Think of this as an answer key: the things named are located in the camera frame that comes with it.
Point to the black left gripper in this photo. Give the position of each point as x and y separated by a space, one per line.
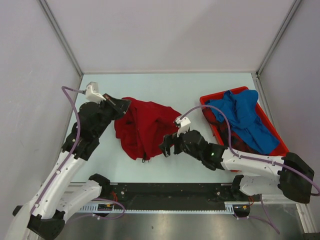
118 105

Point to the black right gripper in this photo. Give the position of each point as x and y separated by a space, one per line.
168 140

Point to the red pleated skirt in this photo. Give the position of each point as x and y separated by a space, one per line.
142 129

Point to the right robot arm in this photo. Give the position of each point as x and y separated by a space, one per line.
286 175

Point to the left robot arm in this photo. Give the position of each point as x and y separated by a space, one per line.
47 212

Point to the red black plaid skirt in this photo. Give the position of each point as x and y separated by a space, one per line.
222 132

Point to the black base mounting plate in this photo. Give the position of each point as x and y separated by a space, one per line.
172 196

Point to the blue skirt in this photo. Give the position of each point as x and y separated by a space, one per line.
240 111

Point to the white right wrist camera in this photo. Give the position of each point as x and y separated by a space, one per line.
183 123

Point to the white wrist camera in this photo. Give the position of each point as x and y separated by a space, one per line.
183 123
92 93

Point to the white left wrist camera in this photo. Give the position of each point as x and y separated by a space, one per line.
92 93

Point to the aluminium frame rail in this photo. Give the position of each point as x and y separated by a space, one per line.
304 211

